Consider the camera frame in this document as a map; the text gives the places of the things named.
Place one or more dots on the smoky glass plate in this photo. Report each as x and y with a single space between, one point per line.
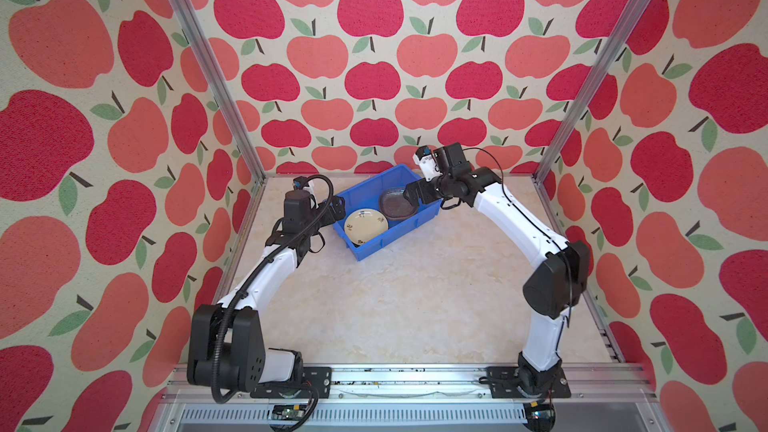
395 206

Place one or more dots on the cream yellow plate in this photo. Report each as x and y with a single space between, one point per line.
364 225

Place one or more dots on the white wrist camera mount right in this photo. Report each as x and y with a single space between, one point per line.
424 158

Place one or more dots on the aluminium frame post right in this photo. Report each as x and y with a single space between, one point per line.
614 45

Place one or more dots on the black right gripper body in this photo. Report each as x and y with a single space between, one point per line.
435 188

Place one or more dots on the aluminium frame post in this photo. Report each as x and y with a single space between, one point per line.
614 45
214 76

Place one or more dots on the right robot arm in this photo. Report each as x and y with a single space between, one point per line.
559 275

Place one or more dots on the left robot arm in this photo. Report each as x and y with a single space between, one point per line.
227 350

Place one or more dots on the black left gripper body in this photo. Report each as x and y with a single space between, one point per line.
322 216

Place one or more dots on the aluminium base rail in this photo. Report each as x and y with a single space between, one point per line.
423 397

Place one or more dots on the aluminium frame post left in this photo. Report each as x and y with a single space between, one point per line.
214 76

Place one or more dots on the blue plastic bin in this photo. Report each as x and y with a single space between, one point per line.
366 195

